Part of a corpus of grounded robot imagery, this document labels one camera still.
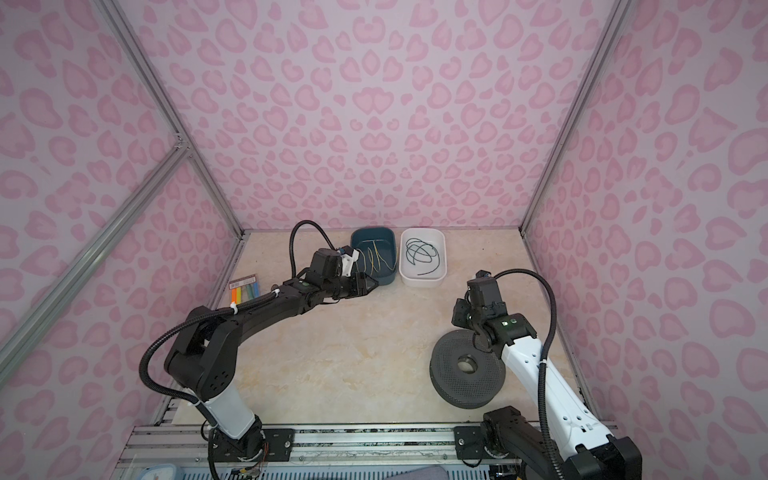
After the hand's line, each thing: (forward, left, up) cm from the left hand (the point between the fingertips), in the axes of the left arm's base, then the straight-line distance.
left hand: (376, 280), depth 88 cm
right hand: (-11, -23, +1) cm, 25 cm away
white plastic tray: (+19, -16, -13) cm, 28 cm away
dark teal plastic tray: (+17, 0, -6) cm, 18 cm away
